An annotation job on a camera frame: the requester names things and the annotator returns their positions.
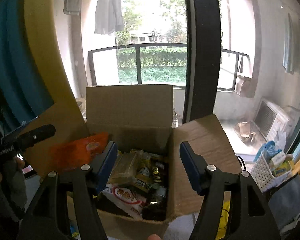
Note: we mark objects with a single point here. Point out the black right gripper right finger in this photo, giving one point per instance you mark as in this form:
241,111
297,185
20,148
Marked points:
249,216

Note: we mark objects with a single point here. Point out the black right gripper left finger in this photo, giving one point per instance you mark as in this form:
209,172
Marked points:
47,216

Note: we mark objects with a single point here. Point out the orange snack packet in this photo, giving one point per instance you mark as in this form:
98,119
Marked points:
71,155

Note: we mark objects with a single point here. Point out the white red shrimp chips bag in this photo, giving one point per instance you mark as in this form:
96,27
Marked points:
125,199

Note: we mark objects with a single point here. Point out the brown cracker snack packet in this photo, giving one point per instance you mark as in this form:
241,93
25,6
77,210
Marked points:
124,168

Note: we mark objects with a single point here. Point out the yellow black snack packet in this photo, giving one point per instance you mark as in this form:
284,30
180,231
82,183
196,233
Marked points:
149,172

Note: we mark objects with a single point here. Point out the person's left hand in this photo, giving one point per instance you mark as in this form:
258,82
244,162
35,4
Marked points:
8,170

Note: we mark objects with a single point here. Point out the black tablet clock display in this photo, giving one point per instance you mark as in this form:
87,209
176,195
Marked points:
13,134

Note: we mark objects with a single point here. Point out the grey folded cloth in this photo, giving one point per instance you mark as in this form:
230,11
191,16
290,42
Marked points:
284,203

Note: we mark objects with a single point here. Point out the white plastic basket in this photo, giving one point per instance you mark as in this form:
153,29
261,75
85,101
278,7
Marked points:
264,177

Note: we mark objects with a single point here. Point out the teal curtain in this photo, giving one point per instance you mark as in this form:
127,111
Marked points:
23,93

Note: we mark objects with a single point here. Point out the yellow curtain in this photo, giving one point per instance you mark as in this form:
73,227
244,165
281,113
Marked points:
41,34

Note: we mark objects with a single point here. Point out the old white air conditioner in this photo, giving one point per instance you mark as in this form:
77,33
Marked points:
272,119

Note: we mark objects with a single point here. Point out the brown cardboard box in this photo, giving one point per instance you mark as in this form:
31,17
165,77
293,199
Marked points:
138,117

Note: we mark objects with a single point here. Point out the black balcony railing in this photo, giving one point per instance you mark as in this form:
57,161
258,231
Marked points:
159,63

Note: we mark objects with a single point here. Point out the hanging white shirt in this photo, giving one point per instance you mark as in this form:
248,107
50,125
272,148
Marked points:
108,17

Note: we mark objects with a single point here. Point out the black window frame post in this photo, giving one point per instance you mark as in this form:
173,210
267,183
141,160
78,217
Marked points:
203,57

